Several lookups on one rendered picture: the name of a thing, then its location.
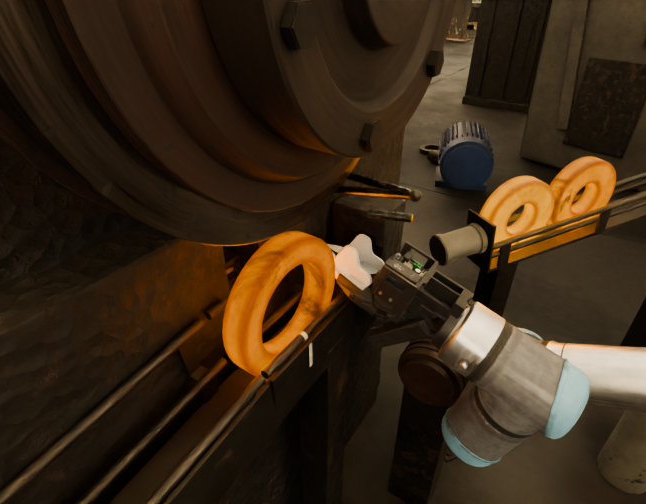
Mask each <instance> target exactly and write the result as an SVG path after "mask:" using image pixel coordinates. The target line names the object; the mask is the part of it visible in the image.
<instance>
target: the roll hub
mask: <svg viewBox="0 0 646 504"><path fill-rule="evenodd" d="M287 1H297V0H201V3H202V6H203V10H204V13H205V17H206V20H207V24H208V27H209V30H210V33H211V36H212V38H213V41H214V44H215V46H216V49H217V52H218V54H219V57H220V59H221V61H222V63H223V65H224V68H225V70H226V72H227V74H228V76H229V78H230V80H231V82H232V84H233V85H234V87H235V89H236V90H237V92H238V94H239V95H240V97H241V98H242V100H243V101H244V103H245V104H246V106H247V107H248V108H249V110H250V111H251V112H252V114H253V115H254V116H255V117H256V118H257V119H258V120H259V121H260V123H262V124H263V125H264V126H265V127H266V128H267V129H268V130H269V131H271V132H272V133H273V134H274V135H276V136H277V137H279V138H281V139H282V140H284V141H286V142H288V143H291V144H294V145H297V146H301V147H305V148H310V149H314V150H318V151H322V152H326V153H331V154H335V155H339V156H343V157H348V158H361V157H365V156H369V155H371V154H374V153H376V152H377V151H379V150H381V149H382V148H383V147H385V146H386V145H387V144H389V143H390V142H391V141H392V140H393V139H394V138H395V137H396V136H397V135H398V134H399V133H400V132H401V131H402V129H403V128H404V127H405V126H406V124H407V123H408V122H409V120H410V119H411V117H412V116H413V114H414V113H415V111H416V109H417V108H418V106H419V104H420V102H421V100H422V98H423V97H424V95H425V93H426V90H427V88H428V86H429V84H430V82H431V79H432V77H429V76H428V75H427V68H426V63H427V60H428V57H429V54H430V51H431V50H434V49H443V47H444V44H445V41H446V37H447V34H448V31H449V27H450V23H451V20H452V16H453V12H454V7H455V3H456V0H312V3H313V6H314V9H315V13H316V16H317V19H318V22H319V25H318V29H317V33H316V36H315V40H314V44H313V46H312V47H311V48H307V49H302V50H290V49H289V48H288V45H287V43H286V40H285V38H284V35H283V32H282V30H281V27H280V26H281V22H282V18H283V15H284V11H285V7H286V3H287ZM372 119H377V120H380V121H381V124H382V128H383V136H382V139H381V143H380V146H379V148H377V149H376V150H374V151H372V152H371V153H370V152H365V151H364V150H363V147H362V144H361V140H360V137H361V134H362V131H363V127H364V124H365V123H366V122H368V121H370V120H372Z"/></svg>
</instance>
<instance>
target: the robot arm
mask: <svg viewBox="0 0 646 504"><path fill-rule="evenodd" d="M327 245H328V246H329V247H330V249H331V251H332V253H333V256H334V261H335V278H336V279H337V283H338V284H339V286H340V287H341V288H342V290H343V291H344V292H345V294H346V295H347V296H348V298H349V299H350V300H351V301H352V302H354V303H355V304H356V305H357V306H359V307H361V308H363V309H365V310H366V311H368V312H369V313H370V314H371V315H374V314H375V315H377V316H378V317H381V318H383V319H380V320H377V321H375V322H374V323H373V324H372V325H371V326H370V328H369V331H368V332H367V334H366V335H365V338H366V339H367V341H368V342H369V344H370V345H371V347H372V348H373V349H378V348H382V347H386V346H391V345H395V344H399V343H404V342H408V341H412V340H416V339H421V338H425V337H429V336H431V335H432V334H433V332H434V331H435V332H436V333H435V335H434V336H433V338H432V340H431V341H430V344H432V345H433V346H434V347H436V348H437V349H439V348H440V347H441V349H440V350H439V352H438V358H439V359H441V360H442V361H443V362H445V363H446V364H448V365H449V366H450V367H452V368H453V369H455V370H456V371H457V372H459V373H460V374H462V375H463V376H464V377H465V378H467V379H468V380H469V381H468V383H467V384H466V386H465V388H464V390H463V392H462V393H461V395H460V397H459V399H458V400H457V402H456V403H455V404H454V405H453V406H452V407H450V408H448V409H447V411H446V413H445V415H444V417H443V419H442V425H441V427H442V434H443V437H444V439H445V442H446V443H447V445H448V447H449V448H450V450H451V451H452V452H453V453H454V454H455V455H456V456H457V457H458V458H459V459H461V460H462V461H464V462H465V463H467V464H469V465H472V466H476V467H485V466H488V465H490V464H492V463H496V462H498V461H499V460H500V459H501V457H502V456H503V455H505V454H506V453H508V452H509V451H510V450H512V449H513V448H514V447H516V446H517V445H519V444H520V443H521V442H523V441H524V440H525V439H527V438H528V437H529V436H531V435H532V434H533V433H535V432H536V431H538V430H539V431H541V432H542V433H543V436H545V437H549V438H551V439H558V438H561V437H563V436H564V435H565V434H566V433H568V432H569V430H570V429H571V428H572V427H573V426H574V425H575V423H576V422H577V420H578V419H579V417H580V415H581V414H582V412H583V410H584V408H585V406H586V404H593V405H600V406H607V407H615V408H622V409H629V410H636V411H644V412H646V348H645V347H628V346H610V345H592V344H575V343H558V342H555V341H546V340H543V339H542V338H541V337H540V336H539V335H537V334H536V333H534V332H532V331H530V330H527V329H523V328H516V327H515V326H513V325H512V324H510V323H508V322H507V321H505V319H504V318H502V317H500V316H499V315H497V314H496V313H494V312H493V311H491V310H490V309H488V308H487V307H485V306H484V305H482V304H481V303H479V302H478V301H477V302H474V303H473V304H472V305H471V306H470V307H469V308H468V306H469V305H468V302H469V301H470V300H471V298H472V297H473V295H474V294H473V293H472V292H470V291H469V290H467V289H466V288H464V287H462V286H461V285H459V284H458V283H456V282H455V281H453V280H452V279H450V278H449V277H447V276H446V275H444V274H442V273H441V272H439V271H438V270H436V269H435V268H436V266H437V265H438V263H439V262H438V261H437V260H435V259H434V258H432V257H430V256H429V255H427V254H426V253H424V252H423V251H421V250H420V249H418V248H416V247H415V246H413V245H412V244H410V243H409V242H407V241H406V243H405V244H404V246H403V248H402V250H401V252H400V253H395V254H394V256H393V257H392V256H391V257H390V258H389V259H388V260H387V261H386V262H385V263H384V262H383V260H382V259H380V258H379V257H377V256H376V255H374V253H373V252H372V243H371V239H370V238H369V237H368V236H366V235H364V234H359V235H358V236H357V237H356V238H355V239H354V240H353V241H352V242H351V243H350V244H349V245H346V246H345V247H341V246H337V245H331V244H327ZM411 249H413V250H415V251H416V252H418V253H419V254H421V255H423V256H424V257H426V258H427V259H428V260H427V262H426V263H425V265H424V266H423V265H422V264H420V263H419V262H417V261H416V260H414V259H412V257H413V254H412V253H410V251H411ZM372 280H373V281H372ZM371 283H372V284H373V287H371V288H369V287H368V286H369V285H370V284H371Z"/></svg>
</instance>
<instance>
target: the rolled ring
mask: <svg viewBox="0 0 646 504"><path fill-rule="evenodd" d="M300 264H302V265H303V269H304V288H303V293H302V297H301V300H300V303H299V305H298V307H297V310H296V312H295V313H294V315H293V317H292V319H291V320H290V322H289V323H288V324H287V326H286V327H285V328H284V329H283V330H282V331H281V332H280V333H279V334H278V335H277V336H276V337H275V338H273V339H272V340H270V341H268V342H266V343H263V341H262V322H263V317H264V314H265V310H266V307H267V305H268V302H269V300H270V298H271V296H272V294H273V292H274V290H275V289H276V287H277V286H278V284H279V283H280V281H281V280H282V279H283V278H284V277H285V275H286V274H287V273H288V272H290V271H291V270H292V269H293V268H295V267H296V266H298V265H300ZM334 284H335V261H334V256H333V253H332V251H331V249H330V247H329V246H328V245H327V244H326V243H325V242H324V241H323V240H322V239H320V238H317V237H314V236H312V235H309V234H306V233H303V232H300V231H288V232H284V233H282V234H280V235H277V236H275V237H273V238H271V239H270V240H268V241H267V242H265V243H264V244H263V245H262V246H261V247H260V248H259V249H258V250H257V251H256V252H255V253H254V254H253V255H252V256H251V258H250V259H249V260H248V262H247V263H246V264H245V266H244V267H243V269H242V270H241V272H240V274H239V275H238V277H237V279H236V281H235V283H234V285H233V288H232V290H231V292H230V295H229V298H228V301H227V304H226V308H225V312H224V318H223V328H222V334H223V343H224V347H225V350H226V352H227V354H228V356H229V358H230V359H231V361H232V362H233V363H234V364H236V365H237V366H239V367H240V368H242V369H244V370H245V371H247V372H249V373H250V374H252V375H254V376H257V375H261V371H262V370H263V369H264V368H265V367H266V366H267V365H268V364H269V363H270V362H271V361H272V360H273V359H274V358H275V357H276V356H277V355H278V354H279V353H280V352H281V351H282V350H283V349H284V348H285V347H286V346H287V345H288V344H289V343H290V342H291V341H292V340H293V339H294V338H295V337H296V336H297V335H298V334H299V333H300V332H301V331H302V330H303V329H304V328H305V327H306V326H308V325H309V324H310V323H311V322H312V321H313V320H314V319H315V318H316V317H317V316H318V315H319V314H320V313H321V312H322V311H323V310H324V309H325V308H326V307H327V306H328V305H329V304H330V302H331V299H332V295H333V290H334ZM261 376H262V375H261Z"/></svg>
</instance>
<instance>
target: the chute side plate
mask: <svg viewBox="0 0 646 504"><path fill-rule="evenodd" d="M354 313H355V303H354V302H352V301H351V300H350V299H349V298H348V299H347V300H346V302H345V303H344V304H343V305H342V306H341V307H340V308H339V309H338V310H337V311H336V312H335V313H334V314H333V315H332V316H331V317H330V318H329V319H328V320H327V321H326V322H325V323H324V324H323V325H322V326H321V327H320V328H319V329H318V330H317V331H316V332H315V333H314V334H313V335H312V336H311V337H310V338H309V340H308V341H307V342H306V343H305V344H304V345H303V346H302V347H301V348H300V349H299V350H298V351H297V352H296V353H295V354H294V355H293V356H292V357H291V359H290V360H289V361H288V362H287V363H286V364H285V365H284V366H283V367H282V368H281V369H279V370H278V371H277V372H276V373H275V375H274V376H273V377H272V378H271V379H270V385H268V384H267V383H266V384H265V385H264V386H263V388H262V389H261V390H260V391H259V392H258V393H257V395H256V396H255V397H254V399H253V400H252V401H251V402H250V403H249V404H248V406H247V407H246V408H245V409H244V410H243V411H242V412H241V413H240V414H239V415H238V417H237V418H236V419H235V420H234V421H233V422H232V424H231V425H230V426H229V427H228V428H227V429H226V431H225V432H224V433H223V434H222V435H221V436H220V438H219V439H218V440H217V441H216V442H215V443H214V445H213V446H212V447H211V448H210V449H209V450H208V452H207V453H206V454H205V455H204V456H203V457H202V459H201V460H200V461H199V462H198V463H197V464H196V465H195V467H194V468H193V469H192V470H191V471H190V472H189V474H188V475H187V476H186V477H185V478H184V479H183V481H182V482H181V483H180V484H179V485H178V486H177V488H176V489H175V490H174V491H173V492H172V493H171V495H170V496H169V497H168V498H167V499H166V500H165V502H164V503H163V504H218V503H219V501H220V500H221V499H222V498H223V496H224V495H225V494H226V492H227V491H228V490H229V488H230V487H231V486H232V485H233V483H234V482H235V481H236V479H237V478H238V477H239V475H240V474H241V473H242V472H243V470H244V469H245V468H246V466H247V465H248V464H249V463H250V461H251V460H252V459H253V457H254V456H255V455H256V453H257V452H258V451H259V450H260V448H261V447H262V446H263V444H264V443H265V442H266V441H267V439H268V438H269V437H270V435H271V434H272V433H273V431H274V430H275V429H276V428H277V426H278V425H279V424H280V423H281V422H282V420H283V419H284V418H285V417H286V416H287V414H288V413H289V412H290V411H291V410H292V409H293V407H294V406H295V405H296V404H297V403H298V402H299V400H300V399H301V398H302V397H303V396H304V395H305V393H306V392H307V391H308V390H309V389H310V388H311V386H312V385H313V384H314V383H315V382H316V381H317V379H318V378H319V377H320V376H321V375H322V374H323V372H324V371H325V370H326V369H327V360H328V352H329V351H330V350H331V348H332V347H333V346H334V345H335V344H336V343H337V342H338V341H339V339H340V338H341V337H342V336H343V335H344V334H345V333H346V331H347V330H348V329H349V330H350V331H349V342H350V341H351V340H352V338H353V332H354ZM311 343H312V365H311V366H310V362H309V345H310V344H311Z"/></svg>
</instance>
